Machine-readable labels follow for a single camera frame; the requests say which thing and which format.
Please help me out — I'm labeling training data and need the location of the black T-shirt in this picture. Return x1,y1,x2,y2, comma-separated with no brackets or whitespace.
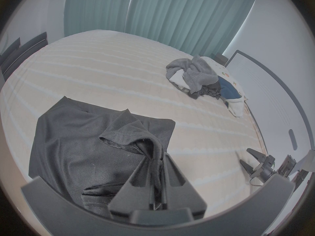
28,96,176,218

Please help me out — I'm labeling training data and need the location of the black chest of drawers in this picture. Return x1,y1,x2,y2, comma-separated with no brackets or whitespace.
0,32,48,83

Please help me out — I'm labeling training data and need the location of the grey bedside table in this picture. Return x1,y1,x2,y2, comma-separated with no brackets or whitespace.
214,53,229,64

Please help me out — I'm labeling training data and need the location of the pile of clothes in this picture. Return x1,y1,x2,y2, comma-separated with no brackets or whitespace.
165,55,246,118

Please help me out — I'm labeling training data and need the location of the bed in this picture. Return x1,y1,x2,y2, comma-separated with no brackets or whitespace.
0,29,315,221

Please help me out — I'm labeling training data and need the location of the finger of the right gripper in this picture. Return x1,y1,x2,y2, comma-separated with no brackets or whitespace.
240,159,254,176
247,148,266,161

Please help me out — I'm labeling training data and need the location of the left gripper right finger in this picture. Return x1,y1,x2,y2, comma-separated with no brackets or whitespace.
161,153,207,217

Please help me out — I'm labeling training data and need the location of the blue-green curtain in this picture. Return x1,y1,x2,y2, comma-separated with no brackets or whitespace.
124,0,259,58
63,0,137,37

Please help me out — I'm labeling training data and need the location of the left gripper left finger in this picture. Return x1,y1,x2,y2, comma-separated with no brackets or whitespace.
108,156,154,218

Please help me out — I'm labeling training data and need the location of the white printed pillow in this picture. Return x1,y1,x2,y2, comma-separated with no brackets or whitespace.
204,56,248,100

